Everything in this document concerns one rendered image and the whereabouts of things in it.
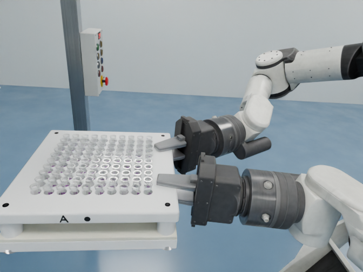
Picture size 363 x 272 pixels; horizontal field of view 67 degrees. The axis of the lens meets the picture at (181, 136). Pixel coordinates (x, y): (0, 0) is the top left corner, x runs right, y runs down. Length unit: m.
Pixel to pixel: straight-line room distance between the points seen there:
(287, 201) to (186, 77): 3.81
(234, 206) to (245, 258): 1.37
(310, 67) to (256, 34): 3.43
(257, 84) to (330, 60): 0.19
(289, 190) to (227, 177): 0.09
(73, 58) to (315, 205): 1.04
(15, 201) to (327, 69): 0.75
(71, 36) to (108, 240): 0.93
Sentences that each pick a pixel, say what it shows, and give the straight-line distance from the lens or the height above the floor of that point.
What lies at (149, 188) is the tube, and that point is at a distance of 0.42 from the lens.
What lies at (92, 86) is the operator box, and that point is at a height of 0.97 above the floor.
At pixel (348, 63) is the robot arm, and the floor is 1.22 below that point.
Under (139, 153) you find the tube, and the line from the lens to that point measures 0.49.
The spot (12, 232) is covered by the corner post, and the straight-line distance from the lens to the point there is 0.45.
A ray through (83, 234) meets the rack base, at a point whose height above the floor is 1.03.
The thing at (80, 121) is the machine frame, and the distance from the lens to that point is 1.32.
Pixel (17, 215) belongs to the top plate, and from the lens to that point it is 0.42.
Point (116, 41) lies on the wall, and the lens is 4.11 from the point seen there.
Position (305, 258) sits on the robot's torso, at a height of 0.76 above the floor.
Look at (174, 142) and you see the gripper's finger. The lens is 0.53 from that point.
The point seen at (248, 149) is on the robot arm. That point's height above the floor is 1.04.
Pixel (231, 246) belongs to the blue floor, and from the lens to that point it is 1.83.
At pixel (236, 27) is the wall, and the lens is 4.16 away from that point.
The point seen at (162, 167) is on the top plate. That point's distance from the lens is 0.47.
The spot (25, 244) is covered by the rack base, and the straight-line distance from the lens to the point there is 0.45.
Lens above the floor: 1.33
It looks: 27 degrees down
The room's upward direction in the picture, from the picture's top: 5 degrees clockwise
